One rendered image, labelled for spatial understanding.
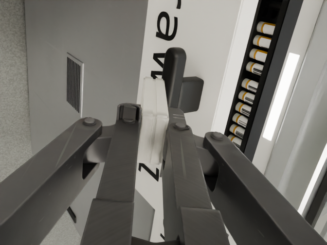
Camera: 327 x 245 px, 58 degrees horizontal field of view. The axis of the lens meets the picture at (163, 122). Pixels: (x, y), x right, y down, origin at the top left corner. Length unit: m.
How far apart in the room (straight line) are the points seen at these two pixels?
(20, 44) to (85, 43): 0.54
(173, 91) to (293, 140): 0.12
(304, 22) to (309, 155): 0.11
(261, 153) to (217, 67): 0.11
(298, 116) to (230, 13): 0.11
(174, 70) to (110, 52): 0.31
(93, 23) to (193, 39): 0.35
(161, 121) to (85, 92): 0.48
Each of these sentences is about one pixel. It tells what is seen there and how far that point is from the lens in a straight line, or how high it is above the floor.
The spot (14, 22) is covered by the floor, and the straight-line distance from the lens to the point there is 1.10.
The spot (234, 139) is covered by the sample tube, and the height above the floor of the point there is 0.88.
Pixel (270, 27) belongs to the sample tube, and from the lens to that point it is 0.32.
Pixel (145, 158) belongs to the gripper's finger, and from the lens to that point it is 0.16.
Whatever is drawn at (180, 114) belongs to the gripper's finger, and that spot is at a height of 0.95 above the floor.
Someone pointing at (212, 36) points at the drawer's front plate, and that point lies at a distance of 0.23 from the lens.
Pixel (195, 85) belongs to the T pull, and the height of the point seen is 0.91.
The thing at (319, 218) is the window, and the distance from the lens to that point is 0.31.
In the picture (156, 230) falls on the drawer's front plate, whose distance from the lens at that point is 0.45.
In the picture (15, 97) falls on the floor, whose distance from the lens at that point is 1.17.
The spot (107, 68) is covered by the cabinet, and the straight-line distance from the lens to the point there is 0.53.
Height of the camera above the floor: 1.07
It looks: 44 degrees down
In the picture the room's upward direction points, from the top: 125 degrees clockwise
